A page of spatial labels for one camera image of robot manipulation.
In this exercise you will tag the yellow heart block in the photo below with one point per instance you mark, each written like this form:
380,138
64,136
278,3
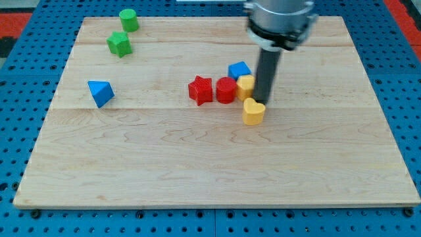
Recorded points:
253,112

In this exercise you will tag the red cylinder block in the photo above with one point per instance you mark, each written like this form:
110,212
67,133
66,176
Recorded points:
225,90

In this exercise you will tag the red star block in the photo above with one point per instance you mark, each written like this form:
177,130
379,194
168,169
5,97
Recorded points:
200,90

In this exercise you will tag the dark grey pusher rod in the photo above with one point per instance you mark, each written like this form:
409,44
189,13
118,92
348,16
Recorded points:
265,74

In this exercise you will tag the wooden board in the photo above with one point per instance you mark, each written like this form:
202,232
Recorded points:
324,141

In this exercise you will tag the blue triangle block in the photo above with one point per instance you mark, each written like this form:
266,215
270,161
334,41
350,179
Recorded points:
101,92

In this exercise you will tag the green cylinder block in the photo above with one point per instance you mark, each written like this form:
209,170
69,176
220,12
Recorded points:
128,19

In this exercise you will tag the green star block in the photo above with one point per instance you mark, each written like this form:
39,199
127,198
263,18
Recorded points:
119,44

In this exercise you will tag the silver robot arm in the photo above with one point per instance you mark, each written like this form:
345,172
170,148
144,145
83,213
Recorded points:
276,25

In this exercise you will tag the blue cube block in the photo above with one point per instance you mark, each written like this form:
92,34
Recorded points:
238,69

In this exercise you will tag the yellow hexagon block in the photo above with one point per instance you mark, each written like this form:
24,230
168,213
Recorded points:
245,86

